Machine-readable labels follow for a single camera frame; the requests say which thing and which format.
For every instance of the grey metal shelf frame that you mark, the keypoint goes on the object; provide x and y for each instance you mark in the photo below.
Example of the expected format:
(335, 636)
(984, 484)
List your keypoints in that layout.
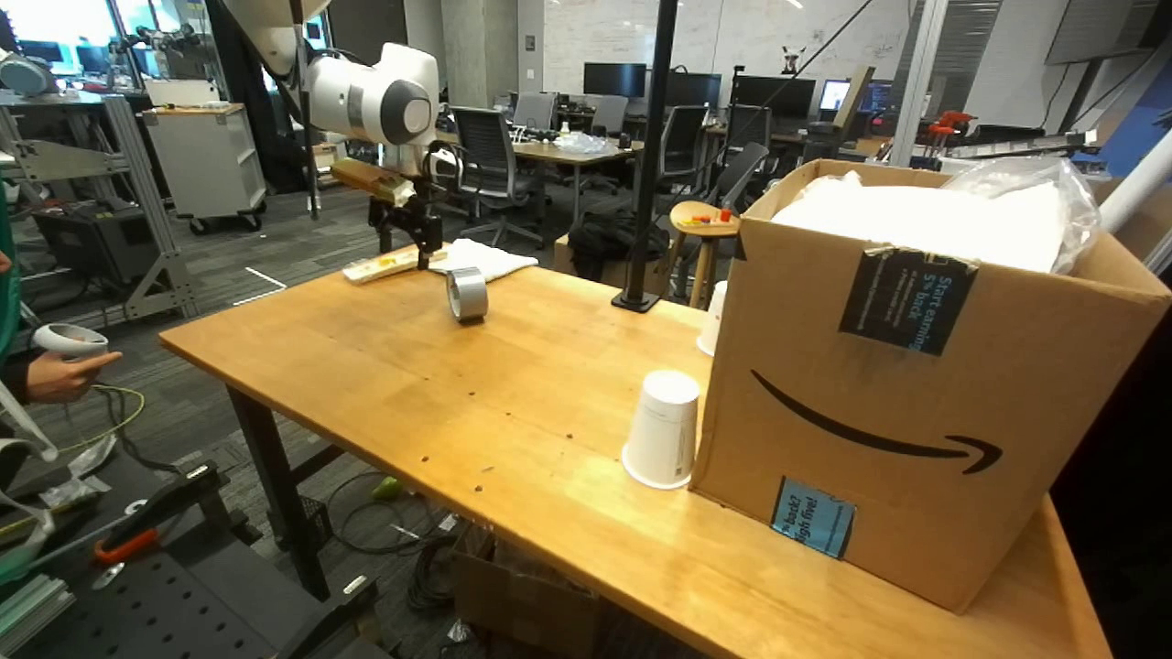
(61, 154)

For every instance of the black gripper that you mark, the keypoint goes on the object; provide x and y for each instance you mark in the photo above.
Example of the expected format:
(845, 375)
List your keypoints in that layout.
(407, 223)

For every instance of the grey masking tape roll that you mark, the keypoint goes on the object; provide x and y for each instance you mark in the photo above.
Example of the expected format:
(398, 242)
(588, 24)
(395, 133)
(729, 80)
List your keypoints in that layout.
(465, 293)

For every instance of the person's bare hand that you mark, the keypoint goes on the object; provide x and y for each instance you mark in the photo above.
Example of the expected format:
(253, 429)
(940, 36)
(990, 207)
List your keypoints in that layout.
(56, 375)

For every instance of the white handheld controller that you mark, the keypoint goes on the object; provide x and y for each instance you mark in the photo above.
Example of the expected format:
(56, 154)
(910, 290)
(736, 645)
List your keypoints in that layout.
(66, 337)

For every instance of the white stand pole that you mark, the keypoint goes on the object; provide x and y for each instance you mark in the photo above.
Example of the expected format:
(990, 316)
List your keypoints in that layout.
(1142, 178)

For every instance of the dark computer monitor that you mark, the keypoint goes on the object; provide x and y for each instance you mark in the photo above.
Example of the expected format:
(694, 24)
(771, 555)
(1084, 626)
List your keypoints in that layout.
(694, 89)
(774, 98)
(612, 79)

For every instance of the brown Amazon cardboard box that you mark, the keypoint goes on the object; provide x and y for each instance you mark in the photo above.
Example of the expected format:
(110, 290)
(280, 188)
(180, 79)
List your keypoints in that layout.
(927, 390)

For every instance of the round wooden stool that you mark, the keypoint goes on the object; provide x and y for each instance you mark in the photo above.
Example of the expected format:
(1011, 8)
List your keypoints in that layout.
(700, 220)

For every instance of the black table leg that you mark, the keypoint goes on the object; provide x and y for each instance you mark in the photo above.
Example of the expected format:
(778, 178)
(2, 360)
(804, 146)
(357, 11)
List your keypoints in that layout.
(276, 488)

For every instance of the wooden wrist mount block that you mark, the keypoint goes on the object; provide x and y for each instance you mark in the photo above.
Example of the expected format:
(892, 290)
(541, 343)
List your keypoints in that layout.
(369, 179)

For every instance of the white plastic packing bag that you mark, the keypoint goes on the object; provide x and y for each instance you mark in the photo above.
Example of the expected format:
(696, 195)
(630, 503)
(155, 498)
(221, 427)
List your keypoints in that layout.
(927, 220)

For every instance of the black stand pole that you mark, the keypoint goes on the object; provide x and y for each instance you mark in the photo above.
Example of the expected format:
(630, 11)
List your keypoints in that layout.
(662, 121)

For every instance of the white paper cup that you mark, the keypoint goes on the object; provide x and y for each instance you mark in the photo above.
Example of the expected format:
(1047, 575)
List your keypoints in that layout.
(666, 427)

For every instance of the white wheeled cart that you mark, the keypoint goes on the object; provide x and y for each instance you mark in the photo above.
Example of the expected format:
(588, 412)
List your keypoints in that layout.
(204, 157)

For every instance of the open brown cardboard box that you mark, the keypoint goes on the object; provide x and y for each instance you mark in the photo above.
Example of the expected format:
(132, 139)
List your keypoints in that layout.
(526, 605)

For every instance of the red desk object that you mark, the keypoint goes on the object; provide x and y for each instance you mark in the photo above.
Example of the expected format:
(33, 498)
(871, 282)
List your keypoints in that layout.
(946, 124)

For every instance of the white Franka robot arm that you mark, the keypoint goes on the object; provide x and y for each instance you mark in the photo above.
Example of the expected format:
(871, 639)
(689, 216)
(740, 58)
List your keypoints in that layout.
(369, 105)

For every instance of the black perforated floor plate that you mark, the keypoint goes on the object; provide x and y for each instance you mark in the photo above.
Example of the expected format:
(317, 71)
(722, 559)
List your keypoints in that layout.
(169, 609)

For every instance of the black mesh office chair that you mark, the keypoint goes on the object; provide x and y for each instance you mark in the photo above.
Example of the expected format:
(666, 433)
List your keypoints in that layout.
(486, 146)
(683, 139)

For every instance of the white folded towel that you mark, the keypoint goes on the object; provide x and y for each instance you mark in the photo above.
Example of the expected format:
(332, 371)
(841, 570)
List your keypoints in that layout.
(480, 259)

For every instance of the white pillar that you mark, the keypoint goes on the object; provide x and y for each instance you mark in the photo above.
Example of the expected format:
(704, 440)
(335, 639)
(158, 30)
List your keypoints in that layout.
(917, 73)

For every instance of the wooden office desk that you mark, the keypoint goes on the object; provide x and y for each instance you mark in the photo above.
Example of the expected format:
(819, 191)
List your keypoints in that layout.
(573, 151)

